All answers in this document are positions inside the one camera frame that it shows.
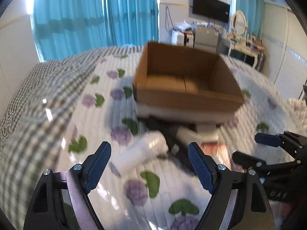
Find pink floral card box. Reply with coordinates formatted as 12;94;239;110
200;143;231;169

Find white power adapter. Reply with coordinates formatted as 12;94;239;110
196;124;219;143

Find white cylindrical plug adapter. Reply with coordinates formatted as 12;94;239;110
110;131;169;177

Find grey checked bed cover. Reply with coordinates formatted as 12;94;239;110
1;46;143;229

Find floral quilted white blanket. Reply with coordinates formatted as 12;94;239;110
57;57;306;229

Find white dressing table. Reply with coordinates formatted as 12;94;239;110
216;37;266;72

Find white louvered wardrobe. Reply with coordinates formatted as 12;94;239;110
262;3;306;100

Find brown cardboard box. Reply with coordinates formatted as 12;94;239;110
133;42;245;125

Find white oval vanity mirror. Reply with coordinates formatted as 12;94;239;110
230;10;248;35

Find silver mini fridge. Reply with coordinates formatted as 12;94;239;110
194;26;219;51

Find white suitcase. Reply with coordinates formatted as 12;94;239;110
171;31;194;47

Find teal side curtain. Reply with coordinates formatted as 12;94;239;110
236;0;264;38

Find white headboard panel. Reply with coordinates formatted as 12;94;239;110
0;15;39;117

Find teal window curtains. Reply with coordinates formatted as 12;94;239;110
31;0;159;61

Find black wall television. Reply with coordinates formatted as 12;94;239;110
192;0;230;23

